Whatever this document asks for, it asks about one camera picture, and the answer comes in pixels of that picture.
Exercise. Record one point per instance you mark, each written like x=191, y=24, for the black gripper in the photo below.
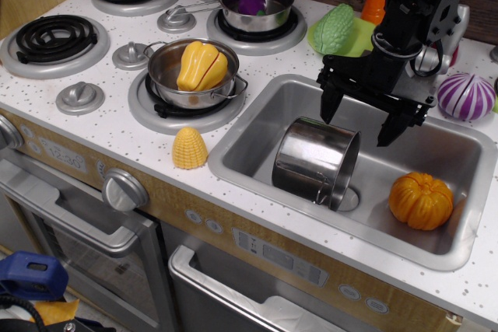
x=380, y=82

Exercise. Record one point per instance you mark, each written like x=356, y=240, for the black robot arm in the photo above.
x=410, y=46

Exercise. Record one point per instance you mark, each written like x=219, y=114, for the steel pot on its side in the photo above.
x=316, y=161

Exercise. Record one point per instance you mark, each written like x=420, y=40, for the light green toy plate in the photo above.
x=358, y=42

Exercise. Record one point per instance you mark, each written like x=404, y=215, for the green toy bitter gourd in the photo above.
x=333, y=30

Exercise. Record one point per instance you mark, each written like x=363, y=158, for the grey toy faucet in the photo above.
x=429, y=61

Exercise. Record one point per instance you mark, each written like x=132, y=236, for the orange toy carrot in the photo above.
x=373, y=11

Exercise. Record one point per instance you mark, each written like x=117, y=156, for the purple white toy onion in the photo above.
x=466, y=97

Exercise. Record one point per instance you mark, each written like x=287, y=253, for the orange toy pumpkin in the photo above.
x=421, y=201

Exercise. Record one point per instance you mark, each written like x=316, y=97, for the purple toy eggplant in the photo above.
x=252, y=7

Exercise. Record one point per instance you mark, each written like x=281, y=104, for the yellow toy bell pepper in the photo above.
x=203, y=67

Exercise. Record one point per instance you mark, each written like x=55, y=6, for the yellow toy corn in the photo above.
x=189, y=150

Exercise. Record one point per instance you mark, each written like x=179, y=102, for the grey stove knob upper centre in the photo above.
x=176, y=20

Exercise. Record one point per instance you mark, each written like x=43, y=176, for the toy dishwasher door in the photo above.
x=217, y=292

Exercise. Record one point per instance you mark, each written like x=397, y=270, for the silver oven dial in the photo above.
x=122, y=192
x=10, y=136

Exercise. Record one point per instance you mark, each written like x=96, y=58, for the grey stove knob front left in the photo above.
x=79, y=99

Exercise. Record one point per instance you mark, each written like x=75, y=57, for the toy oven door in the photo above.
x=113, y=258

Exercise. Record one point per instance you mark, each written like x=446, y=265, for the black coil burner left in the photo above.
x=54, y=38

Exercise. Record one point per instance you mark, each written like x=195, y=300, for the silver oven dial far left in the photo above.
x=10, y=136

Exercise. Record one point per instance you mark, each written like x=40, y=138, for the blue clamp tool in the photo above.
x=33, y=276

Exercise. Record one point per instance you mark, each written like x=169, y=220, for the steel saucepan with handle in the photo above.
x=250, y=16

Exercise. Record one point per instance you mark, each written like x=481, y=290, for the steel two-handled pan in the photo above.
x=164, y=66

